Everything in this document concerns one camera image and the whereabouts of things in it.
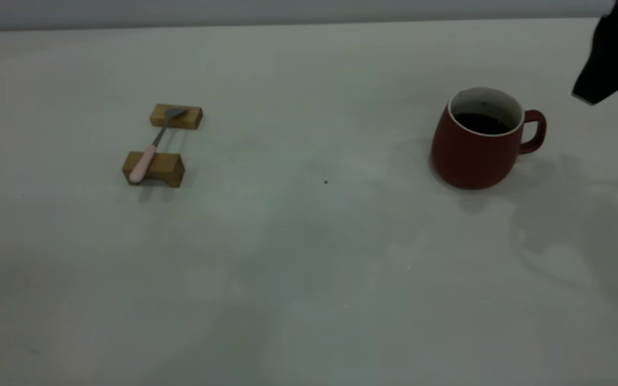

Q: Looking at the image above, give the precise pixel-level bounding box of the rectangular wooden block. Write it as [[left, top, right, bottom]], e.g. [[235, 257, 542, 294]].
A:
[[150, 104, 203, 130]]

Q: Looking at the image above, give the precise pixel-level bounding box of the pink handled grey spoon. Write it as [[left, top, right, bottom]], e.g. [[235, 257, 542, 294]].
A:
[[129, 107, 187, 184]]

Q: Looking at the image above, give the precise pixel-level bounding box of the red ceramic mug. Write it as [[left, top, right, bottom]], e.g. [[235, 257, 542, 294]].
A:
[[430, 87, 547, 190]]

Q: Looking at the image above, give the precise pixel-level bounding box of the dark coffee liquid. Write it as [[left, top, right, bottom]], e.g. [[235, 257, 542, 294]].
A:
[[453, 113, 511, 135]]

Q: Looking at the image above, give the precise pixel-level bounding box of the arched wooden block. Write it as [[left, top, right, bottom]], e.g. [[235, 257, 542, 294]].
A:
[[122, 151, 186, 188]]

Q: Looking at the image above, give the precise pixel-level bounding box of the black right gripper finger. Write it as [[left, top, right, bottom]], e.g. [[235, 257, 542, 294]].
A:
[[572, 59, 618, 106]]

